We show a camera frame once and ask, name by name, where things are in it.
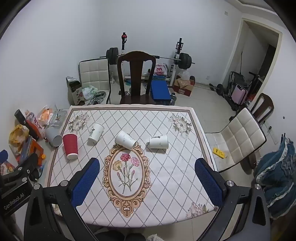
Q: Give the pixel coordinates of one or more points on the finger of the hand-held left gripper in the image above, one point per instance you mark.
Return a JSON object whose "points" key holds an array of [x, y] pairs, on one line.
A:
{"points": [[29, 161], [22, 179]]}

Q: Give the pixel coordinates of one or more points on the white door frame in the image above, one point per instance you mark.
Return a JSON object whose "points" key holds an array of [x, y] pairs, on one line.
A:
{"points": [[238, 41]]}

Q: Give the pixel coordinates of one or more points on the blue quilted cloth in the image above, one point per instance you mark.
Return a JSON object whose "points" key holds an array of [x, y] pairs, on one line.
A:
{"points": [[277, 166]]}

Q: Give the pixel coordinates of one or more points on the blue bench pad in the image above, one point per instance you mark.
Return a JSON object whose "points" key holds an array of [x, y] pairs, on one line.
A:
{"points": [[159, 91]]}

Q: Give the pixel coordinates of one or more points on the red paper cup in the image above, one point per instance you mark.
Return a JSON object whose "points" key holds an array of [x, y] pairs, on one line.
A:
{"points": [[70, 144]]}

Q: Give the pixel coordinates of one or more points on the black cylinder bottle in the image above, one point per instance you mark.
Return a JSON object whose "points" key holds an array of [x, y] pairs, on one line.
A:
{"points": [[19, 115]]}

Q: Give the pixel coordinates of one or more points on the orange box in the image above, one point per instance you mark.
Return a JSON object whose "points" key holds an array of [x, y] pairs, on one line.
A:
{"points": [[33, 148]]}

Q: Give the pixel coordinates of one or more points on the green white plastic bag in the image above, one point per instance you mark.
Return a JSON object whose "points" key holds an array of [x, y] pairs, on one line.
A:
{"points": [[89, 92]]}

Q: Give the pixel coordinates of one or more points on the white barbell rack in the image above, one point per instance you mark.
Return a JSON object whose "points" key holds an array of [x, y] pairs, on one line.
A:
{"points": [[177, 49]]}

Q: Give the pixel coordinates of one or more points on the dark wooden chair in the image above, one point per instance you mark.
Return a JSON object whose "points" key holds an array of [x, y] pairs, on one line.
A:
{"points": [[136, 74], [268, 102]]}

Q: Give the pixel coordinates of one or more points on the pink printed bag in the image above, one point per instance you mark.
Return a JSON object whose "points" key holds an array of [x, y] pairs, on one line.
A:
{"points": [[160, 70]]}

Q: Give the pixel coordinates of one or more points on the white speckled paper cup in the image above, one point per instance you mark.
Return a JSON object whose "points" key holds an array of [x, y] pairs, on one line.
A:
{"points": [[124, 139]]}

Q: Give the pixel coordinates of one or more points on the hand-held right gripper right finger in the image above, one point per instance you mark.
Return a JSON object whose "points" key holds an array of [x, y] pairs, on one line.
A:
{"points": [[209, 183]]}

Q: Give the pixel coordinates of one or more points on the black folding cart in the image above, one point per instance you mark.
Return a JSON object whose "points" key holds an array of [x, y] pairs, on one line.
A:
{"points": [[233, 78]]}

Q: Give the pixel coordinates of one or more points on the white cup with small mark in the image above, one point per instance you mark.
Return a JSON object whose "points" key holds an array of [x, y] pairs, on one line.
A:
{"points": [[158, 141]]}

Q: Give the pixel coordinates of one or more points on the yellow plastic bag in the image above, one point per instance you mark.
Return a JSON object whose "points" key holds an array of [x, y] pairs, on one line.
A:
{"points": [[17, 136]]}

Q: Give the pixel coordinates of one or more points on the silver weight plate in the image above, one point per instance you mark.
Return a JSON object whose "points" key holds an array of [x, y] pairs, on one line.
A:
{"points": [[94, 100], [100, 94]]}

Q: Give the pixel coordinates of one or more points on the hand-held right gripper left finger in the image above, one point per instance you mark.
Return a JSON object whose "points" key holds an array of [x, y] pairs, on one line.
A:
{"points": [[86, 183]]}

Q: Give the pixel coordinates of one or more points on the orange snack bag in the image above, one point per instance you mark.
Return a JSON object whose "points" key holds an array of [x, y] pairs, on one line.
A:
{"points": [[45, 114]]}

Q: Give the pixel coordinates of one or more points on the yellow power strip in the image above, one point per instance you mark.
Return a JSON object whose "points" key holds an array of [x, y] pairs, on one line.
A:
{"points": [[218, 153]]}

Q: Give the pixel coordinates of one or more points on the black barbell with plates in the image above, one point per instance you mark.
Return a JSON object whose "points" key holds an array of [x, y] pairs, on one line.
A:
{"points": [[185, 60]]}

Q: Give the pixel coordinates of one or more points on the pair of grey dumbbells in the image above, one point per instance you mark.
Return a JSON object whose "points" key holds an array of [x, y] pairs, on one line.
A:
{"points": [[173, 99]]}

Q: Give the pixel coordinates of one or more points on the white cup with black print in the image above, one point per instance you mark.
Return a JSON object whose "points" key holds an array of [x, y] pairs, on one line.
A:
{"points": [[95, 135]]}

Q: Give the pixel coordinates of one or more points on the small black barbell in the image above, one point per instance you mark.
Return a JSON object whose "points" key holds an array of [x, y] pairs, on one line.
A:
{"points": [[219, 88]]}

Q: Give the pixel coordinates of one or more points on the cardboard box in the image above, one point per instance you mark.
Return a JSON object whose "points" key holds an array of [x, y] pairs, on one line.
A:
{"points": [[183, 87]]}

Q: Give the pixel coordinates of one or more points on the white padded chair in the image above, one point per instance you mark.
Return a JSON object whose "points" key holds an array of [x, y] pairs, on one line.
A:
{"points": [[242, 136], [94, 76]]}

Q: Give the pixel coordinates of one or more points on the black exercise machine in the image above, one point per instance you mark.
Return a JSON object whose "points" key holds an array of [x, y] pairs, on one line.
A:
{"points": [[254, 80]]}

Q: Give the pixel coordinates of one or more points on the red snack packet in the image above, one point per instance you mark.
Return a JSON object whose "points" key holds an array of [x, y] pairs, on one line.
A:
{"points": [[35, 122]]}

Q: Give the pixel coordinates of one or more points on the pink suitcase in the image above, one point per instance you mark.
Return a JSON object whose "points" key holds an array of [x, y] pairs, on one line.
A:
{"points": [[239, 94]]}

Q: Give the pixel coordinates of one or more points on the floral printed tablecloth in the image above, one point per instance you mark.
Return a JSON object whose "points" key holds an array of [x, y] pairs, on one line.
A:
{"points": [[161, 176]]}

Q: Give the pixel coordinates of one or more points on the clear plastic container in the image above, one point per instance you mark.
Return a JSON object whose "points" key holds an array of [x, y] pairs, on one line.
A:
{"points": [[56, 118]]}

